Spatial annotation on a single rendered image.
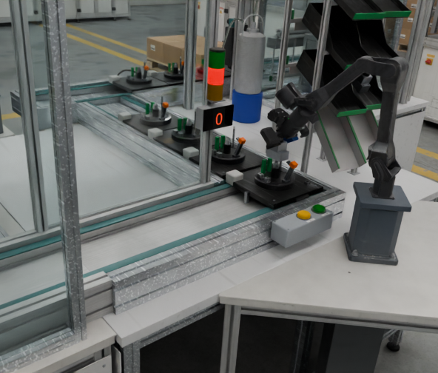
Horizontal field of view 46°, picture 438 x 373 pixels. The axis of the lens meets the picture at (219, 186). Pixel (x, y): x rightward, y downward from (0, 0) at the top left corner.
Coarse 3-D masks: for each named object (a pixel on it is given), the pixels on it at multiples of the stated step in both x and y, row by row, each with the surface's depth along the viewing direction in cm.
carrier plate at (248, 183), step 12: (240, 180) 179; (252, 180) 180; (300, 180) 182; (252, 192) 171; (264, 192) 171; (276, 192) 172; (288, 192) 172; (300, 192) 173; (312, 192) 176; (276, 204) 165
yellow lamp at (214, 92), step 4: (208, 84) 160; (208, 88) 161; (212, 88) 160; (216, 88) 160; (220, 88) 160; (208, 92) 161; (212, 92) 160; (216, 92) 160; (220, 92) 161; (208, 96) 162; (212, 96) 161; (216, 96) 161; (220, 96) 162; (212, 100) 161; (216, 100) 161; (220, 100) 162
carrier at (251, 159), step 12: (216, 144) 197; (228, 144) 194; (216, 156) 192; (228, 156) 192; (240, 156) 193; (252, 156) 199; (216, 168) 187; (228, 168) 188; (240, 168) 188; (252, 168) 190
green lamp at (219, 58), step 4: (212, 52) 155; (224, 52) 156; (212, 56) 156; (216, 56) 155; (220, 56) 156; (224, 56) 157; (212, 60) 156; (216, 60) 156; (220, 60) 156; (224, 60) 158; (212, 64) 157; (216, 64) 157; (220, 64) 157; (224, 64) 159; (212, 68) 157; (216, 68) 157; (220, 68) 157
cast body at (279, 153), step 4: (284, 144) 172; (272, 148) 173; (276, 148) 172; (280, 148) 172; (284, 148) 173; (268, 152) 175; (272, 152) 174; (276, 152) 172; (280, 152) 172; (284, 152) 172; (288, 152) 173; (268, 156) 176; (272, 156) 174; (276, 156) 173; (280, 156) 171; (284, 156) 173; (288, 156) 174; (276, 160) 173; (280, 160) 172; (284, 160) 174
